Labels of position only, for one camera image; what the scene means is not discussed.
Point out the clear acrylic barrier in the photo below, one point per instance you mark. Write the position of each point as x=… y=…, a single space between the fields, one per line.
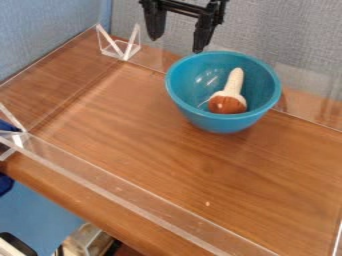
x=303 y=98
x=186 y=224

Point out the clear acrylic left bracket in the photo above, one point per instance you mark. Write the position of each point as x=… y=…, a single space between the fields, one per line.
x=12 y=134

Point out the black and white object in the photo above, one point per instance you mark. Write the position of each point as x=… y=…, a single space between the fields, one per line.
x=13 y=247

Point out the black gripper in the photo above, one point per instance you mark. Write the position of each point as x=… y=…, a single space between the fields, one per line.
x=210 y=16

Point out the blue plastic bowl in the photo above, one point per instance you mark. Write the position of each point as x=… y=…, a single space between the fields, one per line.
x=198 y=75

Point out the beige box under table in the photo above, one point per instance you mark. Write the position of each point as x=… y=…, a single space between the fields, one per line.
x=87 y=241

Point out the clear acrylic corner bracket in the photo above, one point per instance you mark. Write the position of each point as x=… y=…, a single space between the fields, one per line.
x=116 y=48

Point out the clear acrylic back barrier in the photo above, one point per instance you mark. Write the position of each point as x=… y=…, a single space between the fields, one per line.
x=303 y=98

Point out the blue cloth object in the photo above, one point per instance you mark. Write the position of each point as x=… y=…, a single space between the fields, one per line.
x=5 y=180

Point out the clear acrylic front barrier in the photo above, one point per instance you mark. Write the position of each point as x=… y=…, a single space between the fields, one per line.
x=186 y=224

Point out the brown and white toy mushroom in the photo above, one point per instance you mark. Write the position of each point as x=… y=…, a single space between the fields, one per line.
x=227 y=101

